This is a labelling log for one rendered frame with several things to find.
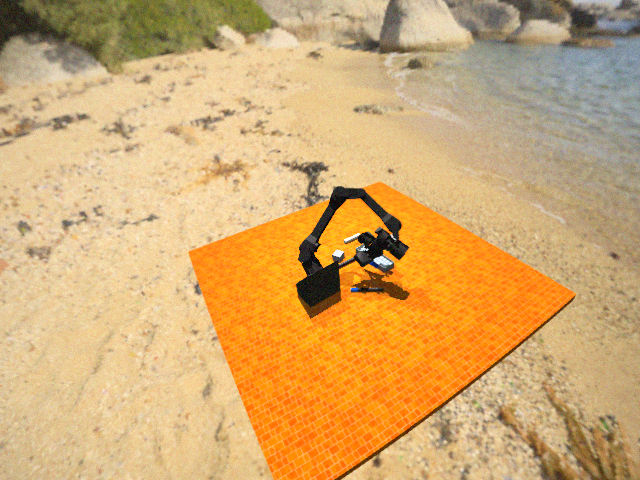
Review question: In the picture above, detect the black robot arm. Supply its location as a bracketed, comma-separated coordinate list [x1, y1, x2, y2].
[298, 186, 409, 276]

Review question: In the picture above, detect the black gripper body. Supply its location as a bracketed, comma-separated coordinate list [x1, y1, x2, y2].
[354, 239, 391, 268]

